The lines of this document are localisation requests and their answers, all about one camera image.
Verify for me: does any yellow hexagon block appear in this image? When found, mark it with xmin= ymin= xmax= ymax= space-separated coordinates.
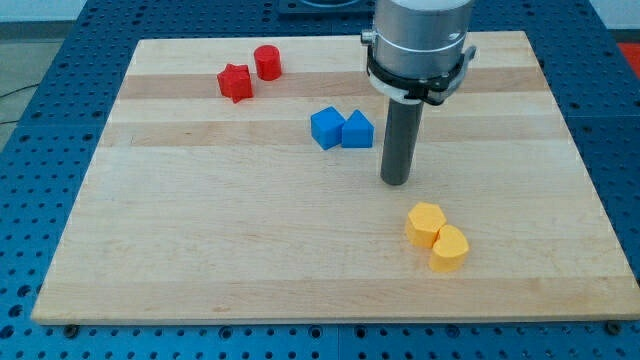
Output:
xmin=405 ymin=202 xmax=447 ymax=249

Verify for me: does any yellow heart block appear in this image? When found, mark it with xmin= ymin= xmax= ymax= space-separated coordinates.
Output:
xmin=428 ymin=225 xmax=470 ymax=273

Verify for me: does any blue cube block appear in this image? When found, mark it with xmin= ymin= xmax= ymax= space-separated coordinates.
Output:
xmin=310 ymin=107 xmax=346 ymax=150

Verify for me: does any blue triangle block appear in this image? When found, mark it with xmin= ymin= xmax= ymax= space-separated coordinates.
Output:
xmin=342 ymin=110 xmax=375 ymax=148

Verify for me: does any wooden board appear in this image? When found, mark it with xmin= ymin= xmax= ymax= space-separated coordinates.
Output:
xmin=32 ymin=31 xmax=639 ymax=325

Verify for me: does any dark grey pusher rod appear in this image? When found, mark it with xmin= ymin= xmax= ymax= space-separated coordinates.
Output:
xmin=380 ymin=99 xmax=423 ymax=186

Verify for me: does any red star block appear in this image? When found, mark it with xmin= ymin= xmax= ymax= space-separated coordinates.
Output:
xmin=217 ymin=63 xmax=253 ymax=103

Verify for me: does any red cylinder block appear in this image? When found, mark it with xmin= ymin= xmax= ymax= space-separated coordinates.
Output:
xmin=253 ymin=44 xmax=282 ymax=81

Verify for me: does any black cable on floor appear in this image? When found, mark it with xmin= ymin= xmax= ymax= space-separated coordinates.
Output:
xmin=0 ymin=82 xmax=40 ymax=126

